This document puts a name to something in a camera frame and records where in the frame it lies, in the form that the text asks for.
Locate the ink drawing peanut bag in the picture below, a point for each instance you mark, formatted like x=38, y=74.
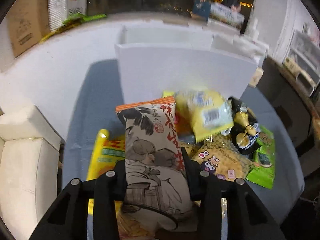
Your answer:
x=157, y=193

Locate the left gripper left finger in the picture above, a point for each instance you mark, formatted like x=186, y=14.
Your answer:
x=67, y=217

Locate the white Sanfu shopping bag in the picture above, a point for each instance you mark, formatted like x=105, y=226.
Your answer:
x=61, y=10

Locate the landscape printed gift box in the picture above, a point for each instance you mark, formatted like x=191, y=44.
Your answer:
x=216, y=11

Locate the white leather sofa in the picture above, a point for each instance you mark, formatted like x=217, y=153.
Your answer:
x=29, y=166

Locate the white storage box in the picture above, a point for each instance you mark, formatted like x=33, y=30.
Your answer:
x=154, y=59

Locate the kuromi cracker packet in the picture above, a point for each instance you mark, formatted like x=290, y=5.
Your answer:
x=220, y=157

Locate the yellow green small packet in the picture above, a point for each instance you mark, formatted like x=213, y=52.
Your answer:
x=202, y=113

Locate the yellow red snack bag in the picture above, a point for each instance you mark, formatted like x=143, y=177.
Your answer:
x=106, y=153

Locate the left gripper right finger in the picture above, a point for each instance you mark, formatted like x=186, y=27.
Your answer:
x=227, y=208

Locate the black potato chips bag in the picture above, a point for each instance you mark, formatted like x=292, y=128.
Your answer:
x=246, y=129

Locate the brown cardboard box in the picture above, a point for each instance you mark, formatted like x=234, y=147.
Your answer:
x=28, y=23

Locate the green packets on sill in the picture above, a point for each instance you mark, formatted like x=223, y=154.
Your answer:
x=71, y=22

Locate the cream tissue pack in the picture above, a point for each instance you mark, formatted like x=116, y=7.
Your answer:
x=256, y=77

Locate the green seaweed snack bag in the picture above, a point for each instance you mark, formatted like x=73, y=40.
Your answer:
x=264, y=158

